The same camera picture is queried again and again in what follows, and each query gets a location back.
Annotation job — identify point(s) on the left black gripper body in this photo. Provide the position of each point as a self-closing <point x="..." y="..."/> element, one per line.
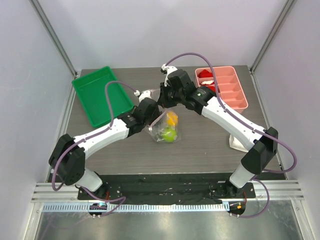
<point x="149" y="120"/>

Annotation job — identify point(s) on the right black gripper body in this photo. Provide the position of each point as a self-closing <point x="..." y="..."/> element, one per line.
<point x="163" y="97"/>

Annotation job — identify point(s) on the clear zip top bag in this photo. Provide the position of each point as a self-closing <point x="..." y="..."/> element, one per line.
<point x="156" y="128"/>

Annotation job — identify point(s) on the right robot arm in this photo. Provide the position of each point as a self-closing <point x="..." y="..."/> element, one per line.
<point x="260" y="143"/>

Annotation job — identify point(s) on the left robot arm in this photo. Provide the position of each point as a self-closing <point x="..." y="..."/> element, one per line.
<point x="72" y="170"/>

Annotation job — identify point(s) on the yellow fake fruit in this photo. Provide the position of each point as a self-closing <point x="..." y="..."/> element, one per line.
<point x="171" y="118"/>

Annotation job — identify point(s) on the red fake food piece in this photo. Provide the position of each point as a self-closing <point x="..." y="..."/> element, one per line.
<point x="205" y="74"/>

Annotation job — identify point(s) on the green fake fruit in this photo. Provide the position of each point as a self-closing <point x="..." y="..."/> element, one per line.
<point x="169" y="135"/>

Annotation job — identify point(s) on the red fake food slice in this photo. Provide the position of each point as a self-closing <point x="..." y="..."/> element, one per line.
<point x="212" y="87"/>

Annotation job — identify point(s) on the pink compartment tray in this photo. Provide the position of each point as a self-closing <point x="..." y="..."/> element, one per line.
<point x="230" y="88"/>

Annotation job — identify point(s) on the green plastic tray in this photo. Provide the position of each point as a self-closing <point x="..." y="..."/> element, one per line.
<point x="90" y="90"/>

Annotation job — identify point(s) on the white cloth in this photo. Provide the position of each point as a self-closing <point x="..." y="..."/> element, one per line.
<point x="235" y="144"/>

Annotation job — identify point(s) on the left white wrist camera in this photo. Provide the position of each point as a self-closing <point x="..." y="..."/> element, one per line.
<point x="141" y="95"/>

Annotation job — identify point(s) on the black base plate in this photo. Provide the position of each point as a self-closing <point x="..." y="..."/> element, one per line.
<point x="174" y="189"/>

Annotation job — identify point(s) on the aluminium front rail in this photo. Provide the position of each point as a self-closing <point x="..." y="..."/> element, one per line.
<point x="71" y="200"/>

